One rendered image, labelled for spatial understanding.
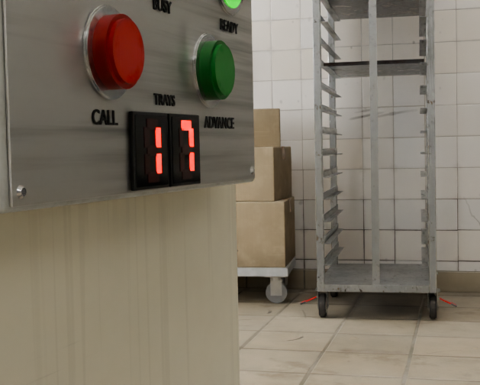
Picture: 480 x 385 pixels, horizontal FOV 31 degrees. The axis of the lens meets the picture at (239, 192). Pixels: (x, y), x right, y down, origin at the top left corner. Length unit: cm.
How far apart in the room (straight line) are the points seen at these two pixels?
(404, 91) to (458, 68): 27
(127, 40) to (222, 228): 21
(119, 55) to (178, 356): 20
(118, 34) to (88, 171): 5
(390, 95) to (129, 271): 389
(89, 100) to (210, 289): 21
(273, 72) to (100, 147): 405
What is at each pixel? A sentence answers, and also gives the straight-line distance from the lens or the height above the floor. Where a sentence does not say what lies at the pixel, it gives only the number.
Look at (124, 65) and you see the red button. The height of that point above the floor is 75.
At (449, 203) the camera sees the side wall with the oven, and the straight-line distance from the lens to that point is 429.
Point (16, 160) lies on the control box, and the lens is 30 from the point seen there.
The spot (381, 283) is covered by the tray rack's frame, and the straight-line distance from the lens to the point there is 362.
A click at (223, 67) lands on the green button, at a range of 44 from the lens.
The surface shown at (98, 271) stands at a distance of 41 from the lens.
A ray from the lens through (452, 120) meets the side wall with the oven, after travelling 428.
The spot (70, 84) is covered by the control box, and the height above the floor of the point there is 75.
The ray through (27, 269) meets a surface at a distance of 36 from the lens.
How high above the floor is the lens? 72
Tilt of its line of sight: 3 degrees down
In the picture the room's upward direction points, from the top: 1 degrees counter-clockwise
